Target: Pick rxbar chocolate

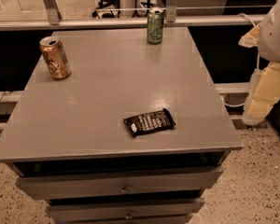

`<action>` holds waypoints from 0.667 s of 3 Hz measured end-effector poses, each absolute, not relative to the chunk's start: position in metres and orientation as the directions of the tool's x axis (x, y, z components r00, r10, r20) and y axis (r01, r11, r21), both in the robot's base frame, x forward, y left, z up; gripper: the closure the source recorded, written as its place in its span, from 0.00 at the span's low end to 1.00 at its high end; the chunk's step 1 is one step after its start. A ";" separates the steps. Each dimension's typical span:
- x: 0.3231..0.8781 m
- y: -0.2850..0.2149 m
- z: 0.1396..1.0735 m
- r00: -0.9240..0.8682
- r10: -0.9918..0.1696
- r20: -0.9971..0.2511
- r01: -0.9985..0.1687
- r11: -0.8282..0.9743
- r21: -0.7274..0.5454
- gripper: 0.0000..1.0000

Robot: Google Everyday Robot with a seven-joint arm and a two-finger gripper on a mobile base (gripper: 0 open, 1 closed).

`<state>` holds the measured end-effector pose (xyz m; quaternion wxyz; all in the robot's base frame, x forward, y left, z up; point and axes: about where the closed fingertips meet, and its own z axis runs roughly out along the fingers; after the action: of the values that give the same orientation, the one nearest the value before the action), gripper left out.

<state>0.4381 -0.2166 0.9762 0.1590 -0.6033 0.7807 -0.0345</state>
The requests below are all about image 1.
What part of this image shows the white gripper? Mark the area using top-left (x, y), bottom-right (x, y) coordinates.
top-left (238, 0), bottom-right (280, 126)

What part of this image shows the black rxbar chocolate wrapper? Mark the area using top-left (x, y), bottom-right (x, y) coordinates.
top-left (123, 108), bottom-right (175, 136)

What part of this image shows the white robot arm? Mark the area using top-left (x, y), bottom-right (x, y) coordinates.
top-left (238, 0), bottom-right (280, 125)

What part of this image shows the green soda can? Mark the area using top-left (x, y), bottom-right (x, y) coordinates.
top-left (147, 7), bottom-right (165, 44)

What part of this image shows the grey drawer cabinet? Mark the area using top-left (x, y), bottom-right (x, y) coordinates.
top-left (0, 28), bottom-right (241, 224)

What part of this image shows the black office chair base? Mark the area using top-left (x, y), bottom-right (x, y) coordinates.
top-left (91, 0), bottom-right (120, 19)

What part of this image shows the grey drawer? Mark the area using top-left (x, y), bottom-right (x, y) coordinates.
top-left (16, 166), bottom-right (223, 200)
top-left (46, 198), bottom-right (204, 222)

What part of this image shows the orange soda can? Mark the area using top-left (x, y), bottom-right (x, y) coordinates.
top-left (39, 36), bottom-right (71, 79)

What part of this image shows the top grey drawer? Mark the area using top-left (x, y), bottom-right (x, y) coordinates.
top-left (16, 166), bottom-right (223, 200)

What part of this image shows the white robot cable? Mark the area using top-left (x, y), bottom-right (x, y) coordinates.
top-left (222, 12), bottom-right (261, 108)

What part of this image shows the grey metal rail frame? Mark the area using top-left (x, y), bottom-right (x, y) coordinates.
top-left (0, 0), bottom-right (267, 31)

